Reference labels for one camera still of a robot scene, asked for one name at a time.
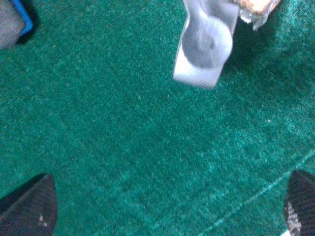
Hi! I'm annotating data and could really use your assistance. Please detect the wrapped pastry pack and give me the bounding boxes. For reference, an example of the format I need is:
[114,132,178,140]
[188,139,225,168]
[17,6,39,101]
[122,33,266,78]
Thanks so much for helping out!
[230,0,281,31]

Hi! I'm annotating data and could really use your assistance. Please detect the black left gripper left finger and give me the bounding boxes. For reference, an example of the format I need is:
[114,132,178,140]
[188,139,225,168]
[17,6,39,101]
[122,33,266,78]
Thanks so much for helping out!
[0,173,58,236]

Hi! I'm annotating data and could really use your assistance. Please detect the blue grey board eraser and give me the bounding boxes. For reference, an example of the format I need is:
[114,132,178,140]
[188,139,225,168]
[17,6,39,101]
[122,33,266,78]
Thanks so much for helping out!
[0,0,33,50]

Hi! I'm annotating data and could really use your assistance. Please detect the grey pump soap bottle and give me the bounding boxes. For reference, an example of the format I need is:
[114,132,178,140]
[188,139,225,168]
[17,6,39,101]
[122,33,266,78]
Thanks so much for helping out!
[173,0,239,89]

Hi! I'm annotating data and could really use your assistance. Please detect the green velvet table cover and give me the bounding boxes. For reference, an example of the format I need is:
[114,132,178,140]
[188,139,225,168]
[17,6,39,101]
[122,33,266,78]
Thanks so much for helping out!
[0,0,315,236]

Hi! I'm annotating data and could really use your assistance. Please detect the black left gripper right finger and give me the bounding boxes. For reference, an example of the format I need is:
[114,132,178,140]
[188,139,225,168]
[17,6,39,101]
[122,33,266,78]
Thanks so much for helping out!
[283,170,315,236]

